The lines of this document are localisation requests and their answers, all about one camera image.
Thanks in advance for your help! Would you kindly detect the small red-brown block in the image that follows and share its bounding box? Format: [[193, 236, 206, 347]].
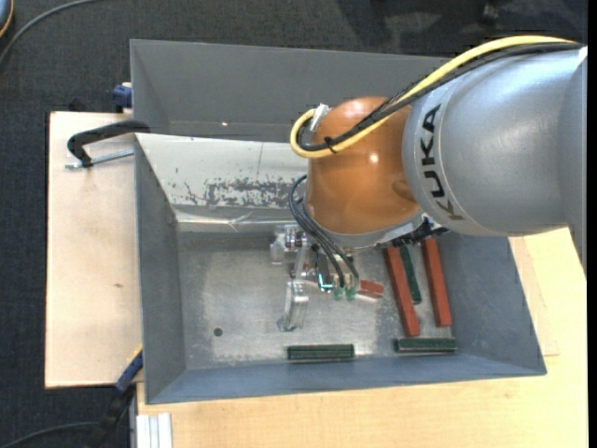
[[357, 278, 385, 299]]

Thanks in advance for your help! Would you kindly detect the dark green flat block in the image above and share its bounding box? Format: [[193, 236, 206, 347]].
[[394, 337, 458, 356], [397, 245, 423, 305], [285, 343, 356, 363]]

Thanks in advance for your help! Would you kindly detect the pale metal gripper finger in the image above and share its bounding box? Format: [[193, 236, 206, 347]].
[[276, 280, 297, 333], [293, 281, 311, 330]]

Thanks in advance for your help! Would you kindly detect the grey metal bin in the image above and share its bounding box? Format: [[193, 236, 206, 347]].
[[129, 38, 548, 406]]

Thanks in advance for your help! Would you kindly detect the pale wood board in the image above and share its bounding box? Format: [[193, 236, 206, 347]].
[[44, 110, 145, 389]]

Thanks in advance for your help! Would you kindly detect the red-brown flat block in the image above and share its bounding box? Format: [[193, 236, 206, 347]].
[[421, 237, 454, 329], [382, 246, 422, 338]]

